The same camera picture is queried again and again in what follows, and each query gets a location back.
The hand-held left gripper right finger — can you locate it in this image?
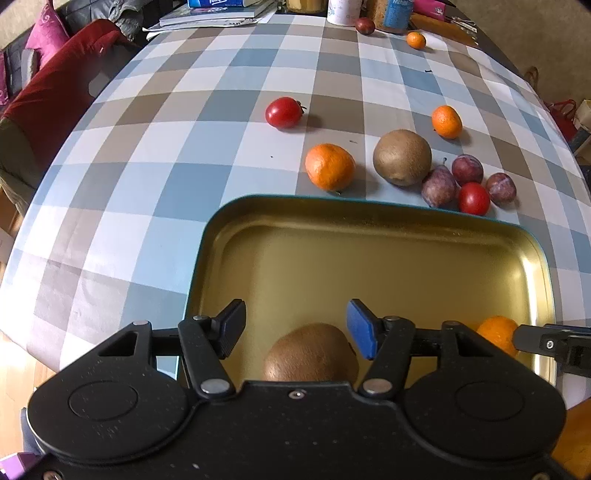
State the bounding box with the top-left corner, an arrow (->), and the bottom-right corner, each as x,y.
346,298 -> 498,400

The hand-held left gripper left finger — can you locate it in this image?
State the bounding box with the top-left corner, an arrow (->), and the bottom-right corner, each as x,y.
97,298 -> 247,400

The brown kiwi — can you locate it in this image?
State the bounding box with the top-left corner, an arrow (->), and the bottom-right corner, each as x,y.
262,323 -> 360,383
372,129 -> 433,187

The gold tin tray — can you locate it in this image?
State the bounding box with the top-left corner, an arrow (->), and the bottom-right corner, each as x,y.
176,194 -> 557,389

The large red tomato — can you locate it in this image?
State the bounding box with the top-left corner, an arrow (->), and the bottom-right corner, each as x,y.
265,96 -> 306,129

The small red tomato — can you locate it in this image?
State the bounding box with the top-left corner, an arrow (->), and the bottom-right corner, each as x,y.
457,182 -> 491,217

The purple plum with stem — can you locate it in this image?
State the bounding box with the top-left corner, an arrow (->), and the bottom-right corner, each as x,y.
421,159 -> 459,209

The large orange mandarin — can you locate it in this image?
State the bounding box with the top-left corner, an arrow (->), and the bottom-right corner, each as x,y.
305,143 -> 356,192

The blue brown checked tablecloth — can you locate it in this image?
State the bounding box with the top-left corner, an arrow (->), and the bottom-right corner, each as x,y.
0,14 -> 591,411

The red bag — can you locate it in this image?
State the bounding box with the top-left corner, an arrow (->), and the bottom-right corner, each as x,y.
549,99 -> 579,141

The red cushion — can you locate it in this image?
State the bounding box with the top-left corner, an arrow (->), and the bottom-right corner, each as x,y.
0,18 -> 136,160

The stack of books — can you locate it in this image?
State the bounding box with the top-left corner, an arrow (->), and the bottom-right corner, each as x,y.
142,0 -> 278,32

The brown wooden board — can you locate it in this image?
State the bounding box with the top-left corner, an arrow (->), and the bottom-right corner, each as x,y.
409,13 -> 478,48

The blue tissue box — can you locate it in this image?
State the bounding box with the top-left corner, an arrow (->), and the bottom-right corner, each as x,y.
187,0 -> 252,9

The glass canister blue label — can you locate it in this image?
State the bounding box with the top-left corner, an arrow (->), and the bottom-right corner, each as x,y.
372,0 -> 415,33

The white bottle purple lid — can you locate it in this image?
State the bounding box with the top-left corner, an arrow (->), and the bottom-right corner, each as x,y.
327,0 -> 363,26

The grey jacket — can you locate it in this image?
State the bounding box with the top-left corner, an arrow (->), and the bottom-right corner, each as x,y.
104,0 -> 146,42

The pink pouch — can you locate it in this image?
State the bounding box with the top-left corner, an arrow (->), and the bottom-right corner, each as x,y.
412,0 -> 448,20

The pink cushion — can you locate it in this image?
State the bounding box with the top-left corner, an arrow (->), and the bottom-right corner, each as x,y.
24,1 -> 71,59

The black leather sofa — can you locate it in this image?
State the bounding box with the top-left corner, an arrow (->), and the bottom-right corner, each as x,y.
0,0 -> 116,107

